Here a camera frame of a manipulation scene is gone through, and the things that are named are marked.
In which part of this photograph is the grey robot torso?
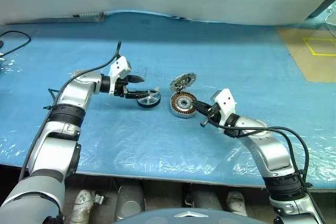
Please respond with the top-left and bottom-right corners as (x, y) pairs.
(111, 208), (271, 224)

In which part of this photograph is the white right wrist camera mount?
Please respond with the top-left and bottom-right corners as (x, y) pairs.
(211, 88), (237, 126)

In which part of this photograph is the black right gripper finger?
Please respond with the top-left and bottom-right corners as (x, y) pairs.
(195, 105), (211, 116)
(193, 100), (212, 110)

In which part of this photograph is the copper wound motor stator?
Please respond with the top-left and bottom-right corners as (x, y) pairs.
(170, 91), (197, 119)

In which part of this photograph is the grey rounded cylinder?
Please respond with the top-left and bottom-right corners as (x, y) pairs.
(190, 189), (224, 210)
(115, 183), (145, 220)

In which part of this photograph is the dark slanted bar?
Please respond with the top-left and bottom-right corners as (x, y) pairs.
(306, 0), (336, 20)

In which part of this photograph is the small metal fan disc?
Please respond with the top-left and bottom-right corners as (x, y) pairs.
(170, 73), (200, 94)

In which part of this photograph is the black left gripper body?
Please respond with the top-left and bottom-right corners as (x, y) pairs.
(114, 76), (130, 99)

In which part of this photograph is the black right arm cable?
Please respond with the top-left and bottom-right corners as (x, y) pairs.
(207, 111), (313, 224)

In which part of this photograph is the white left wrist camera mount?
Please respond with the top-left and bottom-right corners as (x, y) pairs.
(108, 55), (132, 97)

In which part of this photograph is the thin black loose cable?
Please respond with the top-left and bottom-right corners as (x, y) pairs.
(0, 30), (32, 58)

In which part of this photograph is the yellow tape square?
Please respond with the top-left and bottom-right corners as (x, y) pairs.
(302, 37), (336, 57)

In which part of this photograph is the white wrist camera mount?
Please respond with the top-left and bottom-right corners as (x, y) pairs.
(108, 55), (132, 97)
(211, 88), (237, 126)

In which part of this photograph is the silver round rotor cap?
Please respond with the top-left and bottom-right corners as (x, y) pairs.
(136, 87), (161, 110)

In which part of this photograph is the clear acrylic panel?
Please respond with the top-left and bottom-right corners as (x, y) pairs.
(311, 0), (336, 40)

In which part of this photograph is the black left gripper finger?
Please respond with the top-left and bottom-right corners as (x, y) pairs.
(128, 74), (145, 84)
(125, 90), (152, 100)

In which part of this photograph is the brown cardboard sheet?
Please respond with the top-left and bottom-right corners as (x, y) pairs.
(277, 27), (336, 83)

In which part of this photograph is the white rounded shape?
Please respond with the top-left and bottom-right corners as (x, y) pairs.
(70, 189), (95, 222)
(226, 191), (247, 216)

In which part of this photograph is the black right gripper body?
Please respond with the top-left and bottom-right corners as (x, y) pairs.
(200, 102), (224, 127)

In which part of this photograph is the blue plastic table sheet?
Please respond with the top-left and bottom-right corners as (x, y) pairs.
(0, 8), (336, 189)

